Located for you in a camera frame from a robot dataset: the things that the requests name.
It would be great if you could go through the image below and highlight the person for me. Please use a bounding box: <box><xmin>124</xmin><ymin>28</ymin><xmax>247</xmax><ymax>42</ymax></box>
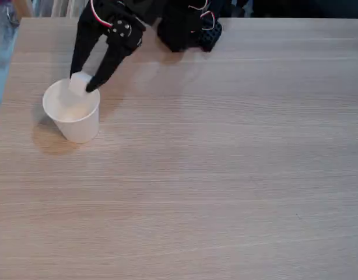
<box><xmin>0</xmin><ymin>0</ymin><xmax>34</xmax><ymax>71</ymax></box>

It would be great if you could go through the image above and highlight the white paper cup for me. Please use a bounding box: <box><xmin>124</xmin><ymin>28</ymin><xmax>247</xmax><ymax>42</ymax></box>
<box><xmin>41</xmin><ymin>77</ymin><xmax>101</xmax><ymax>144</ymax></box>

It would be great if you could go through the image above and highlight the white red servo cable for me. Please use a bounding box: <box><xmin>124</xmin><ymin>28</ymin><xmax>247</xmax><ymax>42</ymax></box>
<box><xmin>89</xmin><ymin>0</ymin><xmax>114</xmax><ymax>29</ymax></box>
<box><xmin>188</xmin><ymin>0</ymin><xmax>217</xmax><ymax>30</ymax></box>

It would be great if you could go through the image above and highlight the pale curtain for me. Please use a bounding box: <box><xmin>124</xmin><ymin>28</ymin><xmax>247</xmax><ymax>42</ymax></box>
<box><xmin>33</xmin><ymin>0</ymin><xmax>91</xmax><ymax>18</ymax></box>

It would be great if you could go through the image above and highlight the white cube block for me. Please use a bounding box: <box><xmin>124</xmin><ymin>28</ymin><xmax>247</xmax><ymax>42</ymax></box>
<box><xmin>68</xmin><ymin>72</ymin><xmax>93</xmax><ymax>97</ymax></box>

